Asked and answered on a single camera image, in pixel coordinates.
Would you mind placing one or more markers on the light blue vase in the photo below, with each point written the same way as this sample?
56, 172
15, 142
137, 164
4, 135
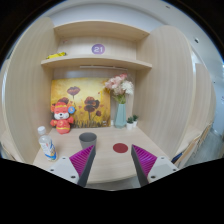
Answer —
120, 117

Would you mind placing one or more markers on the pink white flower bouquet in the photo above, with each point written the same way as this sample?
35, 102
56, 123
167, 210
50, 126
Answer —
120, 87

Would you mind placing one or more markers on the grey plastic cup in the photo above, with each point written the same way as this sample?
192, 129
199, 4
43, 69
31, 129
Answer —
87, 139

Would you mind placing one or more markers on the white light bar under shelf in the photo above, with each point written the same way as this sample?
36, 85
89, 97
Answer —
102, 67

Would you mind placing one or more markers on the red round coaster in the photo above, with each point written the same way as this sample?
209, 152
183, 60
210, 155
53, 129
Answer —
120, 148

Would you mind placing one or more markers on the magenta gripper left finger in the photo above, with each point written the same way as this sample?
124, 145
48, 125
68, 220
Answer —
75, 168

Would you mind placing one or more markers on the small potted plant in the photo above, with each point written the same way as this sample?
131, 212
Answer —
135, 120
129, 124

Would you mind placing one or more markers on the yellow poppy flower painting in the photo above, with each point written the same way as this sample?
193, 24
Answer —
88, 98

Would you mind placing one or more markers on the red plush mascot toy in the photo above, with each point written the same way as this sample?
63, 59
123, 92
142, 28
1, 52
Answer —
62, 117

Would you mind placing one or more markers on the small potted plant right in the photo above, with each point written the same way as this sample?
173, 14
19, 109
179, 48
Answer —
135, 120

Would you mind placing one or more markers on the clear plastic water bottle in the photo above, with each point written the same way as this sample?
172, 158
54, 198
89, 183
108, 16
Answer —
46, 144

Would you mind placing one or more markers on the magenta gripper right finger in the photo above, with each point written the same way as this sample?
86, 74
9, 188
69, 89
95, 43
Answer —
150, 168

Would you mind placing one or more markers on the purple round number sticker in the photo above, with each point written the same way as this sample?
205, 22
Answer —
98, 49

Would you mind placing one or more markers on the light wood shelf unit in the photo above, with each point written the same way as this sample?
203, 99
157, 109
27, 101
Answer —
174, 96

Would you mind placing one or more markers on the yellow item on shelf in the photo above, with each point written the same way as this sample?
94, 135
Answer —
60, 54

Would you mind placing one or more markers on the small potted plant left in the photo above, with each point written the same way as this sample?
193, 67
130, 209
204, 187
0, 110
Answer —
129, 124

